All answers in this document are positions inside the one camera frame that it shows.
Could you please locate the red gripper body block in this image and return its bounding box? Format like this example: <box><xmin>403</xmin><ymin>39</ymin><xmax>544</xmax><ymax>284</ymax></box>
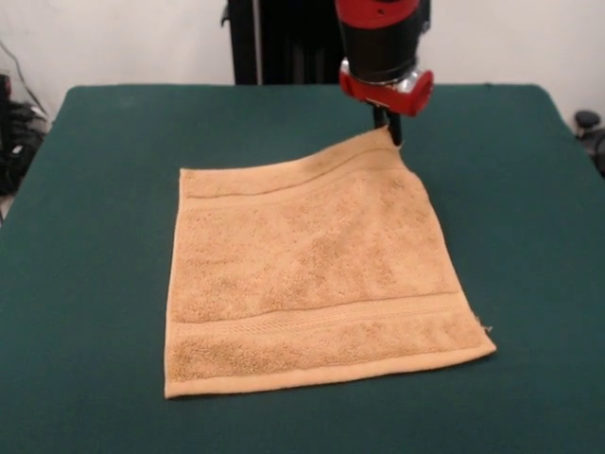
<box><xmin>338</xmin><ymin>69</ymin><xmax>435</xmax><ymax>117</ymax></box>

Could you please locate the tan terry towel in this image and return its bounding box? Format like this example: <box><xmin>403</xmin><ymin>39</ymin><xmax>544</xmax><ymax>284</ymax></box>
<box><xmin>163</xmin><ymin>130</ymin><xmax>497</xmax><ymax>401</ymax></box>

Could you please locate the black stand behind table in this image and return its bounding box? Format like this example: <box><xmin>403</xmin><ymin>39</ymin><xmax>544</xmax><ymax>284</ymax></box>
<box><xmin>221</xmin><ymin>0</ymin><xmax>342</xmax><ymax>86</ymax></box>

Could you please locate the dark tripod base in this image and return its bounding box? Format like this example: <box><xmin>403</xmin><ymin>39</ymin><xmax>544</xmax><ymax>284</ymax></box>
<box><xmin>0</xmin><ymin>101</ymin><xmax>48</xmax><ymax>195</ymax></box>
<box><xmin>574</xmin><ymin>110</ymin><xmax>605</xmax><ymax>179</ymax></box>

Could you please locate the dark green table cloth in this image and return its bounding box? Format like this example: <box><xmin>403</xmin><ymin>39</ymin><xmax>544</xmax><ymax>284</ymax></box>
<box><xmin>0</xmin><ymin>83</ymin><xmax>605</xmax><ymax>454</ymax></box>

